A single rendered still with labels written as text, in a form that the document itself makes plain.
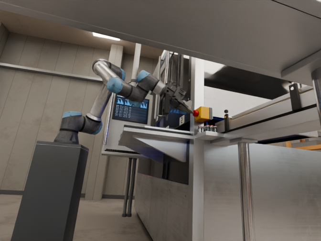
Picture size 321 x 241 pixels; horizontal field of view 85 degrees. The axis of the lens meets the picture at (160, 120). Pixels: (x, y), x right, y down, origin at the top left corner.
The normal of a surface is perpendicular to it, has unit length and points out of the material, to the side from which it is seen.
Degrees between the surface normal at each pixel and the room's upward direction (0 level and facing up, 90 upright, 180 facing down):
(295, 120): 90
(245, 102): 90
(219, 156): 90
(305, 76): 180
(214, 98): 90
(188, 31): 180
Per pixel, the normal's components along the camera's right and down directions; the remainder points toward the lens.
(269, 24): -0.07, 0.96
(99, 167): 0.20, -0.26
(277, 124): -0.96, -0.14
